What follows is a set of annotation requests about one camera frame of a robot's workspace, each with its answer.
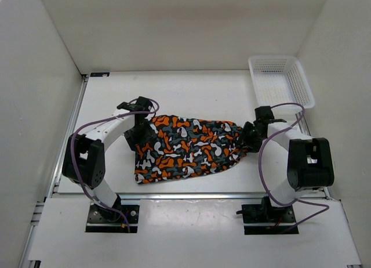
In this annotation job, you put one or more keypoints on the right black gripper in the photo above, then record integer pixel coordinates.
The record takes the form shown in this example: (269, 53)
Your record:
(253, 147)

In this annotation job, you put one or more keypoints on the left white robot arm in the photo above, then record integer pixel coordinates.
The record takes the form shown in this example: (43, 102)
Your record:
(85, 158)

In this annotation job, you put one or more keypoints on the aluminium rail left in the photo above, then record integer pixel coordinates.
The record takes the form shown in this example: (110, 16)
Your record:
(69, 130)

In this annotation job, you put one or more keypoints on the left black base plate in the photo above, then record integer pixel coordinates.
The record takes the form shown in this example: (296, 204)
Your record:
(100, 220)

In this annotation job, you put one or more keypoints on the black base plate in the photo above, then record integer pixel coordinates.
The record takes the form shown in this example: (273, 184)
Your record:
(259, 220)
(100, 220)

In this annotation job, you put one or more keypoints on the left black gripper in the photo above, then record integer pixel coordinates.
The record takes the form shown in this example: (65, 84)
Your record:
(149, 135)

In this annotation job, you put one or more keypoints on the blue label sticker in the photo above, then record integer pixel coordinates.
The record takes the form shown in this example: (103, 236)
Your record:
(100, 74)

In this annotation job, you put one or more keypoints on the aluminium rail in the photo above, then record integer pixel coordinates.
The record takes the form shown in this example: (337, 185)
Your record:
(69, 130)
(187, 196)
(302, 124)

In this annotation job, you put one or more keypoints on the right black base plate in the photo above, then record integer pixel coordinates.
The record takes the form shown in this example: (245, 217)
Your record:
(259, 220)

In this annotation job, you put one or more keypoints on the white plastic basket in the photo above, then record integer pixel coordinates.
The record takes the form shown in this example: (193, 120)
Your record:
(280, 79)

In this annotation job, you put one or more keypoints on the orange camouflage shorts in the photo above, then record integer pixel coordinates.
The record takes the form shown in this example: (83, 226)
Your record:
(187, 148)

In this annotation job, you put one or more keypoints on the aluminium rail right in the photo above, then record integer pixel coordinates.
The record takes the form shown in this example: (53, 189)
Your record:
(302, 124)

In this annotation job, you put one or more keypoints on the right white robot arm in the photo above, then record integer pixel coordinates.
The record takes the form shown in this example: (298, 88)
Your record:
(309, 165)

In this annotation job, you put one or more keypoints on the aluminium rail front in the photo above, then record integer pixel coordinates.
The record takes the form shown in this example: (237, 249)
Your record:
(187, 196)

